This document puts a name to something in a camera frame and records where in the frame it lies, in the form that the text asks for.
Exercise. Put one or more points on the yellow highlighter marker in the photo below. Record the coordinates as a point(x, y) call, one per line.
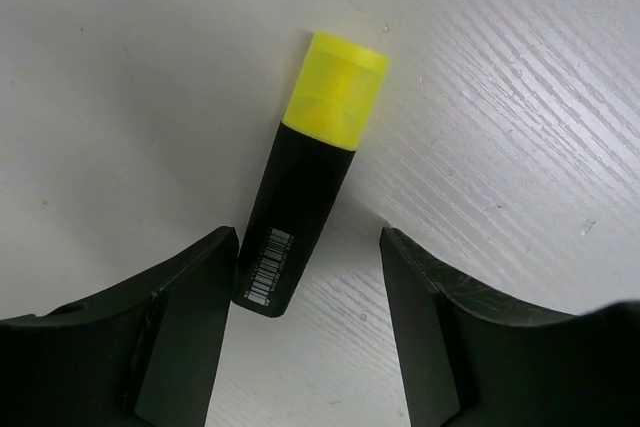
point(313, 148)

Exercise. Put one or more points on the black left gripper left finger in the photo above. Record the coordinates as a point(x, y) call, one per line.
point(143, 352)

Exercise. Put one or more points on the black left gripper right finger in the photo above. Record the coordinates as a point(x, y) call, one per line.
point(471, 355)

